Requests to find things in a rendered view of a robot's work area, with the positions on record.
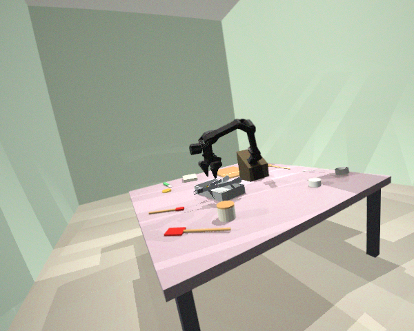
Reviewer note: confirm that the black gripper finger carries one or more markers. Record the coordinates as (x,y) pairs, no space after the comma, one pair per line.
(205,169)
(214,171)

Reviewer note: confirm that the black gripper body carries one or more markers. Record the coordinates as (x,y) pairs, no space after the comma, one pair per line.
(208,160)

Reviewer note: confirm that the red spatula with wooden handle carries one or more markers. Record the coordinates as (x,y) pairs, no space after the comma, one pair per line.
(180,230)

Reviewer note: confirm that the white short cylinder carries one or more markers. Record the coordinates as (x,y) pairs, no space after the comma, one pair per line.
(314,183)

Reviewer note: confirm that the grey cylindrical canister with wooden lid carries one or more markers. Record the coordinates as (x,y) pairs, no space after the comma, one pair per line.
(226,211)

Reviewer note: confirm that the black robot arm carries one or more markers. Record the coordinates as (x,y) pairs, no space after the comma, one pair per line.
(211,136)

